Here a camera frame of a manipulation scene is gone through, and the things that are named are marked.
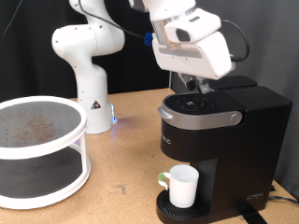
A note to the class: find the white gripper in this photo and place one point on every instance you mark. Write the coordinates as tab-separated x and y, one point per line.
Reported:
199	59

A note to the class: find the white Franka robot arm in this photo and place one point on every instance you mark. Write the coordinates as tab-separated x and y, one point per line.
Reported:
90	77

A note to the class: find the black Keurig coffee machine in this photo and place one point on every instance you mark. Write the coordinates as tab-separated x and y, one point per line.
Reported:
243	155

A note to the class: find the grey partition panel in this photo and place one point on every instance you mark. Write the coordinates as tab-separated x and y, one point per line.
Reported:
274	31

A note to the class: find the black drip tray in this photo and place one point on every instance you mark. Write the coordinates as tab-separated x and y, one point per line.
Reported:
164	212

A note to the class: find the black tape strip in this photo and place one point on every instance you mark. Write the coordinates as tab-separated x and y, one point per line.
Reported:
253	216

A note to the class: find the black backdrop curtain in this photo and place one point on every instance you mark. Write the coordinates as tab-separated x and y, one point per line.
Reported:
25	68

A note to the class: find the white two-tier turntable shelf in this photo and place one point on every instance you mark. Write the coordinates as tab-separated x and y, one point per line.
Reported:
31	152

